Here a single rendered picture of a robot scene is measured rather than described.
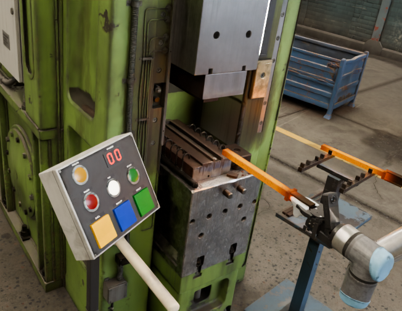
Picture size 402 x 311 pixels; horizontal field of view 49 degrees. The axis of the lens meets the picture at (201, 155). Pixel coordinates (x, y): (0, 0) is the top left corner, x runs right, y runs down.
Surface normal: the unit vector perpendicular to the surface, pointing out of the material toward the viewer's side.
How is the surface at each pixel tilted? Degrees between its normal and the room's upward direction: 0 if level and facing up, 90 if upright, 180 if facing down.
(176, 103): 90
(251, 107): 90
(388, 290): 0
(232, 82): 90
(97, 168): 60
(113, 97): 90
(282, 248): 0
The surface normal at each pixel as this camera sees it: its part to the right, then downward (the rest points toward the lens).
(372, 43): -0.70, 0.25
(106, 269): 0.58, 0.43
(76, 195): 0.81, -0.17
